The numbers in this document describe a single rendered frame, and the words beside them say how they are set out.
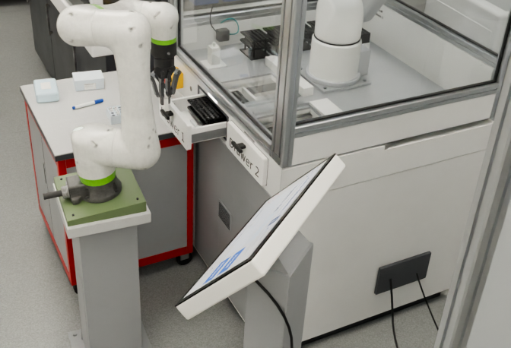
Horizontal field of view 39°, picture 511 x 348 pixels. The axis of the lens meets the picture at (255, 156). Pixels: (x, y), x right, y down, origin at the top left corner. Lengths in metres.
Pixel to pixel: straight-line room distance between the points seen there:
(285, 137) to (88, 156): 0.64
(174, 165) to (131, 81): 0.88
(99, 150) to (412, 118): 1.09
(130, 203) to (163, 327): 0.83
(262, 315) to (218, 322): 1.19
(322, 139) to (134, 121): 0.62
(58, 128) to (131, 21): 0.95
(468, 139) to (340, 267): 0.69
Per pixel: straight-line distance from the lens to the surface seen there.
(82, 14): 2.19
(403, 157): 2.67
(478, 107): 2.80
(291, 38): 2.15
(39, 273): 3.43
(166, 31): 2.57
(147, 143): 2.29
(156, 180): 3.02
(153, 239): 3.20
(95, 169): 2.39
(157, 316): 3.16
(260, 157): 2.45
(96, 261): 2.57
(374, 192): 2.68
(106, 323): 2.78
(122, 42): 2.14
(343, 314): 3.03
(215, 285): 1.70
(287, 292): 1.86
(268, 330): 1.98
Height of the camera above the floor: 2.23
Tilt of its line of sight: 32 degrees down
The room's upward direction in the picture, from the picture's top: 4 degrees clockwise
